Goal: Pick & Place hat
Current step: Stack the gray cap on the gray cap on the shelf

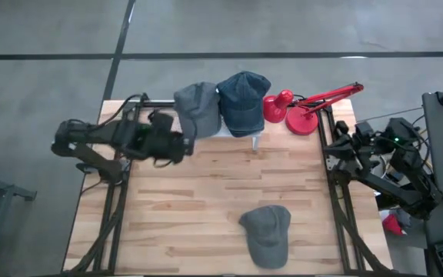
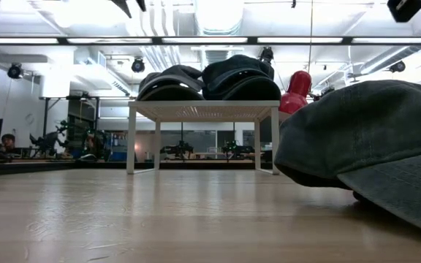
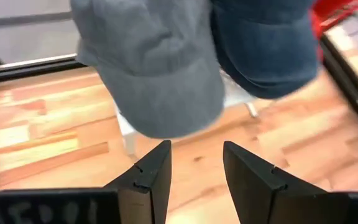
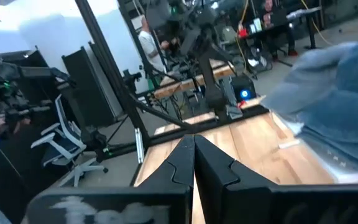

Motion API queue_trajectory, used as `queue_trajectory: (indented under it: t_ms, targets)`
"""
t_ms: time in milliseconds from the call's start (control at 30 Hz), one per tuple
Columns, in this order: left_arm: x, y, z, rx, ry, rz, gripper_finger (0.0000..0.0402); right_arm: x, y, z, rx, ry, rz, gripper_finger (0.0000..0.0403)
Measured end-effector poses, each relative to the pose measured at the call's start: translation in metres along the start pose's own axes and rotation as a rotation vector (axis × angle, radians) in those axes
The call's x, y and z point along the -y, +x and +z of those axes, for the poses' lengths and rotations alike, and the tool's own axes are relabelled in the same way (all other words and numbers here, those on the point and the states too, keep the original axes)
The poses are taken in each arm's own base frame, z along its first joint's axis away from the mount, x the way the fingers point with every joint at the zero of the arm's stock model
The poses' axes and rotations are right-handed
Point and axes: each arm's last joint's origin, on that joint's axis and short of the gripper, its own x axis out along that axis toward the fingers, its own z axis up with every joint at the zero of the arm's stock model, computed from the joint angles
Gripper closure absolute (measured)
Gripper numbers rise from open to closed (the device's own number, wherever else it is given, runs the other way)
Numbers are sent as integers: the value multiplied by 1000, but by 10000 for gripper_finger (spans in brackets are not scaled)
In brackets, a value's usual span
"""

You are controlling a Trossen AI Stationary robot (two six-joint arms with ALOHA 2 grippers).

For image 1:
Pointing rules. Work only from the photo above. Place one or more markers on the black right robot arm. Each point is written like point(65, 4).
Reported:
point(398, 190)

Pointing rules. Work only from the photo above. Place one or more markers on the blue denim baseball cap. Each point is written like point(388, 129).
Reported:
point(242, 100)

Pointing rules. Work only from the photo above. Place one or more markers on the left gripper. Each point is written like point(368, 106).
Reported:
point(164, 148)

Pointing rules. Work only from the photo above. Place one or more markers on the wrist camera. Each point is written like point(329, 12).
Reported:
point(162, 121)
point(364, 129)

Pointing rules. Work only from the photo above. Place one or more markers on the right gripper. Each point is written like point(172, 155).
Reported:
point(348, 163)

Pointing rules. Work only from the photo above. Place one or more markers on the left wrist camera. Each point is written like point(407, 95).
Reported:
point(162, 121)

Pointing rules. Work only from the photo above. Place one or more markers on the red desk lamp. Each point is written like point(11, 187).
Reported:
point(301, 122)

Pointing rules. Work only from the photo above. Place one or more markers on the dark navy baseball cap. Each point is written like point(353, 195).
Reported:
point(244, 134)

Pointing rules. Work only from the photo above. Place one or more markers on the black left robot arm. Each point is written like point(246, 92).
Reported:
point(90, 157)

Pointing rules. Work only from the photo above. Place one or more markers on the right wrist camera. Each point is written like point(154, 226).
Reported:
point(364, 129)

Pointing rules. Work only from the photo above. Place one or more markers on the grey baseball cap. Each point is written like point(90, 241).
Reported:
point(267, 234)
point(198, 107)

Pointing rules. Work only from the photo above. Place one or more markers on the red and white cloth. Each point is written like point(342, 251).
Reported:
point(392, 225)

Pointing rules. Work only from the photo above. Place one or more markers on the black aluminium table frame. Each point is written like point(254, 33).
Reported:
point(117, 231)
point(340, 231)

